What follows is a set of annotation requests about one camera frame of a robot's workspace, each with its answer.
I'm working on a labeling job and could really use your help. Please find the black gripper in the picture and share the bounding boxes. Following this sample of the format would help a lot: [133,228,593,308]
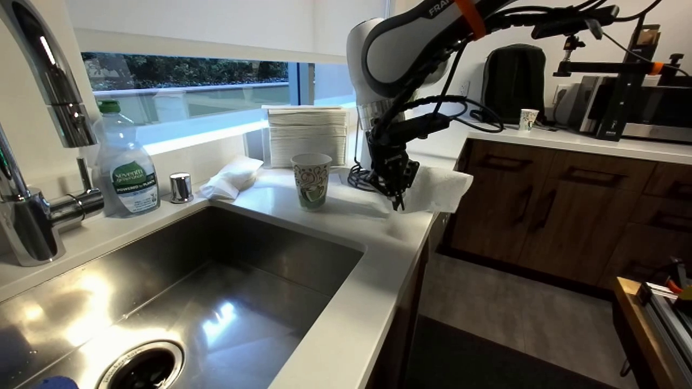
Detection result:
[369,140,421,212]

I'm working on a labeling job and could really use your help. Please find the white paper towel roll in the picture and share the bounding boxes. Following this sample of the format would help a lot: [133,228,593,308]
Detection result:
[355,107,377,172]

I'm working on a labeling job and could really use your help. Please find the patterned paper cup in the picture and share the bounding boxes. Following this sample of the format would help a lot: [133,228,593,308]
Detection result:
[290,152,334,212]

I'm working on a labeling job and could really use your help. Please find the wooden sink counter cabinet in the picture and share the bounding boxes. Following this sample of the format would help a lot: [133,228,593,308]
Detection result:
[365,215,449,389]

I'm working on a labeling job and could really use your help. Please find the small white paper cup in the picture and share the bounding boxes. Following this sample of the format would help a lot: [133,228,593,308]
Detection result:
[517,107,540,134]

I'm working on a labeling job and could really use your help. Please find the crumpled white plastic bag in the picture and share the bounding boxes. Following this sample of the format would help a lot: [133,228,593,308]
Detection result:
[196,153,265,204]

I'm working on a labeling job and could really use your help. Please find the brown wooden drawer cabinet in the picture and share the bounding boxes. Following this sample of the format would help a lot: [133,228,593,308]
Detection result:
[438,137,692,292]

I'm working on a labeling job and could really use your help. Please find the stainless steel sink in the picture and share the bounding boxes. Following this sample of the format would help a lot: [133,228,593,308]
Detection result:
[0,204,365,389]

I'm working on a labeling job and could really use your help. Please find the small metal tin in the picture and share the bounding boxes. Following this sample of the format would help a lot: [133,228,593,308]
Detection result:
[169,172,194,206]

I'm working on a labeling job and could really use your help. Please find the kitchen window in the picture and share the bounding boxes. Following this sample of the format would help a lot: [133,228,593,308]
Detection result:
[80,50,360,148]

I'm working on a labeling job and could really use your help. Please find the white window blind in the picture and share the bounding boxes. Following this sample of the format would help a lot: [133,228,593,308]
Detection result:
[64,0,396,66]

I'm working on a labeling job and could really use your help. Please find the black countertop oven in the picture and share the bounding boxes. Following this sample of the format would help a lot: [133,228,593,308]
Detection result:
[580,73,692,145]

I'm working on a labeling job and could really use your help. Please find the clear dish soap bottle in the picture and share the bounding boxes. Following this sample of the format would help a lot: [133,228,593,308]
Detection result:
[93,100,161,218]

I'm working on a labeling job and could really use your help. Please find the wood and aluminium robot cart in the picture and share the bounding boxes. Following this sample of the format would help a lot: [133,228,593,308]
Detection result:
[611,257,692,389]

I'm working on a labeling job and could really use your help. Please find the chrome kitchen faucet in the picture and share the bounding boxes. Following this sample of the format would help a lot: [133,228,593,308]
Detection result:
[0,0,105,269]

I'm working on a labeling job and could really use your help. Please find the blue sponge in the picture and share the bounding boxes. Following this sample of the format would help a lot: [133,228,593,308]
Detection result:
[38,375,80,389]

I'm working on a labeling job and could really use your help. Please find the black wire towel holder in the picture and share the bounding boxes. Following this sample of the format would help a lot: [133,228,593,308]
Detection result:
[345,161,385,195]

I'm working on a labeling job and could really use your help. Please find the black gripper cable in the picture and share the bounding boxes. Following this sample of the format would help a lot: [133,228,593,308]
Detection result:
[374,93,507,140]

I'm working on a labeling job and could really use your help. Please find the black camera stand orange clamps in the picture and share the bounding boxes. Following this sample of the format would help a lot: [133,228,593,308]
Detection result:
[553,19,692,140]

